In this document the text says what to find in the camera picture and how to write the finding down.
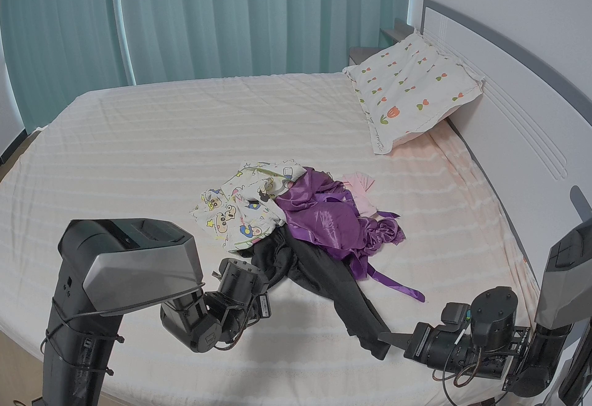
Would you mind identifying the white printed pillow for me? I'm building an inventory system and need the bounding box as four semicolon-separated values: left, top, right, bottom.
342;30;485;156

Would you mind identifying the black cable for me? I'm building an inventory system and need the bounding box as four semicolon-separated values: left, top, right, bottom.
432;351;468;406

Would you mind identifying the white printed garment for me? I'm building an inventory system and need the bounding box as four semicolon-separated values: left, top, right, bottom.
187;157;306;254

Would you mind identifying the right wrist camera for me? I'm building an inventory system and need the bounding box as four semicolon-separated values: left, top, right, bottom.
441;302;471;327

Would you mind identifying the blue-green curtain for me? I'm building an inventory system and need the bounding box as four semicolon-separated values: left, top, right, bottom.
113;0;414;85
0;0;135;132

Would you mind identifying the pink garment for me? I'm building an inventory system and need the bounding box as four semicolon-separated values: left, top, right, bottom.
342;172;381;217

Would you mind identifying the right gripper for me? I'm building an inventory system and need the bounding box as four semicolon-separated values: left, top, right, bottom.
378;322;476;371

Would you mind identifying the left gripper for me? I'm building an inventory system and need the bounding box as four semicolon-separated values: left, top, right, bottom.
249;291;274;325

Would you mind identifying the black T-shirt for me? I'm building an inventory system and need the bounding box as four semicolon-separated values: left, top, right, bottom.
250;226;392;361

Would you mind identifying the bed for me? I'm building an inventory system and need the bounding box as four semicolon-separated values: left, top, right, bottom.
0;0;592;406

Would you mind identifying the grey topped bedside table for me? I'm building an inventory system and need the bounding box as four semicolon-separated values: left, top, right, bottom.
348;45;387;69

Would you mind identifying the purple satin garment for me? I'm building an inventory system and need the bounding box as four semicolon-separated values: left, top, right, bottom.
273;167;426;303

